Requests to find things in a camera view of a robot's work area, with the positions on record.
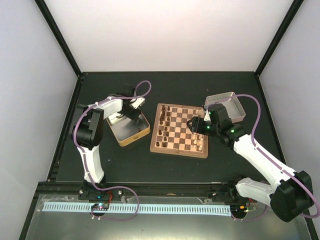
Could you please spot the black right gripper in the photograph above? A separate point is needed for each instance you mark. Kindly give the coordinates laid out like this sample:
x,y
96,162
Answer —
x,y
196,126

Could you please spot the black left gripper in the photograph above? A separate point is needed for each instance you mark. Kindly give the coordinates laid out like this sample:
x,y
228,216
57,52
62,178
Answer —
x,y
134,116

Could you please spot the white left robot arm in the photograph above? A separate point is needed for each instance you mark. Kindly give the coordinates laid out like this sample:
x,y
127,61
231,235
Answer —
x,y
88,128

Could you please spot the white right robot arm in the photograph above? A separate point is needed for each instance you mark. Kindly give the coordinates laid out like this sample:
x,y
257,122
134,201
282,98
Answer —
x,y
287,192

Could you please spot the wooden folding chess board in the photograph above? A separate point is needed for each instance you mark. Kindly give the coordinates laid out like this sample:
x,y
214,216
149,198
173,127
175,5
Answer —
x,y
180,138

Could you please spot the right controller board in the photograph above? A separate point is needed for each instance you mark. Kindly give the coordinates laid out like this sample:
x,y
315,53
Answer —
x,y
239,209

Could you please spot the controller board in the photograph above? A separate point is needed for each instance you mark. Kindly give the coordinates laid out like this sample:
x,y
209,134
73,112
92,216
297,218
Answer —
x,y
239,209
100,207

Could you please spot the left controller board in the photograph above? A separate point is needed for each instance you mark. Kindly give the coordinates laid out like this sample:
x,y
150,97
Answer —
x,y
100,207

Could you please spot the yellow bear tin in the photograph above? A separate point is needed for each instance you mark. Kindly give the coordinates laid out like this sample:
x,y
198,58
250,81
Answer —
x,y
125,130

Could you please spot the pink metal tin tray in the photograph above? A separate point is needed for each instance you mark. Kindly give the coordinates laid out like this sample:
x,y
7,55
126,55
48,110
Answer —
x,y
232,104

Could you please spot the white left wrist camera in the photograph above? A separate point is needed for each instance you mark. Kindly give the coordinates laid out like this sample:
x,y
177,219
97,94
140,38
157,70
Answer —
x,y
137,102

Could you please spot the black mounting rail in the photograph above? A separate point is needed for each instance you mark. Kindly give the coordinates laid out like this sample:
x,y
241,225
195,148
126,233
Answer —
x,y
218,192

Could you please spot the white slotted cable duct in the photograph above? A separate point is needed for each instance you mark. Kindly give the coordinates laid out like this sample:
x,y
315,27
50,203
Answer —
x,y
121,208

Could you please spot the black frame post right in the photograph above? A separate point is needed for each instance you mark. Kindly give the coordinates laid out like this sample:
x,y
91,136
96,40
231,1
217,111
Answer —
x,y
283,27

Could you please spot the black frame post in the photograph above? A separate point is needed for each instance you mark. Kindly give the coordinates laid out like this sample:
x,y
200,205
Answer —
x,y
46,13
283,27

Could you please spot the black frame post left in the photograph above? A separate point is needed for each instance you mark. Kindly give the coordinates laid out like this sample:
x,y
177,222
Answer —
x,y
46,13

